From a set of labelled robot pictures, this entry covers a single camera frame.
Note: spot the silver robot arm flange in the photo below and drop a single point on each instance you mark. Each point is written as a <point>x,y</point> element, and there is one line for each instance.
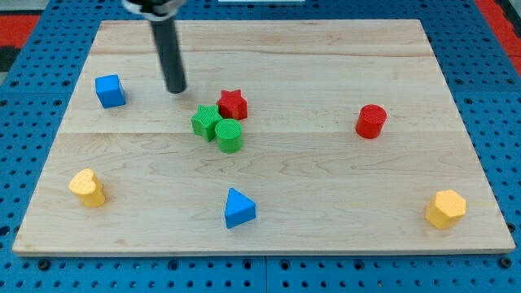
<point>154,10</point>

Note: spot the yellow heart block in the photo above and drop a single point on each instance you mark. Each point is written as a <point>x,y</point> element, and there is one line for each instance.
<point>86,186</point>

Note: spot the wooden board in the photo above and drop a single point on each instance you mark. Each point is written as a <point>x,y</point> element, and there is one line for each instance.
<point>319,187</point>

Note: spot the green cylinder block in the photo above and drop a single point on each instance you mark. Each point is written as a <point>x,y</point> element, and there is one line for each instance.
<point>229,135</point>

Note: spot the red star block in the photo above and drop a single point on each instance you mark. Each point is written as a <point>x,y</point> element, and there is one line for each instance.
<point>232,105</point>

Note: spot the green star block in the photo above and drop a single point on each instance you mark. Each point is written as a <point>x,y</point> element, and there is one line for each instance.
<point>205,120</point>

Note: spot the blue triangle block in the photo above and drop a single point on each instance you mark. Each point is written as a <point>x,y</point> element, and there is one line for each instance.
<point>238,209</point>

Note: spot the red cylinder block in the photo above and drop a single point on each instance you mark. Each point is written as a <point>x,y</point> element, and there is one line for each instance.
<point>370,122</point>

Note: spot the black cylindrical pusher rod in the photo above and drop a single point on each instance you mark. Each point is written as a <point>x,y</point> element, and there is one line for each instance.
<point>169,53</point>

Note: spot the blue cube block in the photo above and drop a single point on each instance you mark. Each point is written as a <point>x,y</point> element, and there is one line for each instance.
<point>110,91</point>

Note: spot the yellow hexagon block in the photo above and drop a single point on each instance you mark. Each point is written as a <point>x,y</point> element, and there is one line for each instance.
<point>446,209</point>

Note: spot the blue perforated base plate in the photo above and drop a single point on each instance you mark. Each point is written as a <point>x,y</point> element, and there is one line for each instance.
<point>478,48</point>

